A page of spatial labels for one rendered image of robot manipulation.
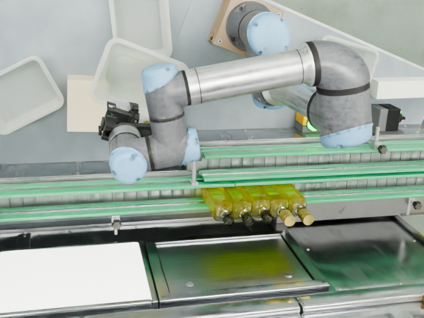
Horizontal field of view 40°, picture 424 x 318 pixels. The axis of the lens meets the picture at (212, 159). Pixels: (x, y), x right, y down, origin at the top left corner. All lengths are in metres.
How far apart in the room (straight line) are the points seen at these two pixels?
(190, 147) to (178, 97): 0.11
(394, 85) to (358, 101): 0.84
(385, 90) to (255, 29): 0.65
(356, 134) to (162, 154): 0.42
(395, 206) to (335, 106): 0.97
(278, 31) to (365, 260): 0.76
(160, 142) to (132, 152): 0.06
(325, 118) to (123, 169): 0.45
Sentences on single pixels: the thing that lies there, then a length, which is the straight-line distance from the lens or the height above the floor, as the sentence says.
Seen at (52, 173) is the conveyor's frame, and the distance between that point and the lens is 1.85.
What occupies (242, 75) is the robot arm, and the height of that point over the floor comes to 1.45.
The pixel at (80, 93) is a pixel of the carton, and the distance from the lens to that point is 1.80.
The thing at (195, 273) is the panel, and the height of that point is 1.19.
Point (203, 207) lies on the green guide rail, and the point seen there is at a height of 0.96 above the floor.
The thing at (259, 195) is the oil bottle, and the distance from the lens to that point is 1.78.
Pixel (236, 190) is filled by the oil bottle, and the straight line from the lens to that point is 1.81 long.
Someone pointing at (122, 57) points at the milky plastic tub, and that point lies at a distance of 1.56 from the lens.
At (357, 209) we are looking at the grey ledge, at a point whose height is 0.88.
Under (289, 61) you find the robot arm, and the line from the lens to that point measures 1.23.
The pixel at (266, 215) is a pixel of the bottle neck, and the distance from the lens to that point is 1.69.
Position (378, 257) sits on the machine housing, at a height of 1.13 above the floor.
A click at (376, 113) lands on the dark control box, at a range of 2.10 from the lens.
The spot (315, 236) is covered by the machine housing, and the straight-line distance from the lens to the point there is 1.99.
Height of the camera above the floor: 2.58
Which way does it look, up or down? 66 degrees down
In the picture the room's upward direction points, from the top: 146 degrees clockwise
